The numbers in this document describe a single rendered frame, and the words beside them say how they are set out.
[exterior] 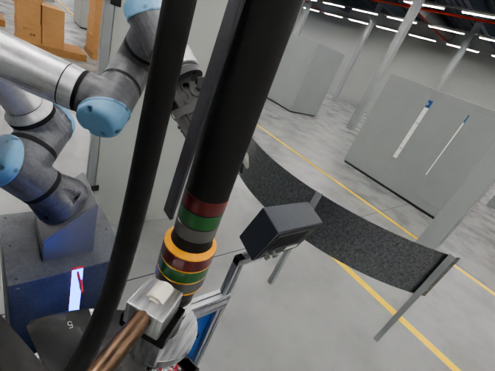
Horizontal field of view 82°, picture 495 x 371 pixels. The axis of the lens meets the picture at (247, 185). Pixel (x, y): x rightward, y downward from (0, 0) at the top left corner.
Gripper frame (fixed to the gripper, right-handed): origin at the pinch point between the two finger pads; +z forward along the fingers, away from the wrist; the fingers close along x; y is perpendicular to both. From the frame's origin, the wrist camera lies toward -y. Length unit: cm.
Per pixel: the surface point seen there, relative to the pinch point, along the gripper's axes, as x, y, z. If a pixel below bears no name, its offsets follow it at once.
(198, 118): 35.5, 6.8, -2.0
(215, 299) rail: -58, 26, 36
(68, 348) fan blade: -1.9, 43.1, 12.9
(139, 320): 32.2, 16.6, 7.3
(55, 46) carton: -574, 137, -441
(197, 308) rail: -54, 33, 35
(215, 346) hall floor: -136, 54, 86
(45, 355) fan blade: 0.2, 45.2, 11.6
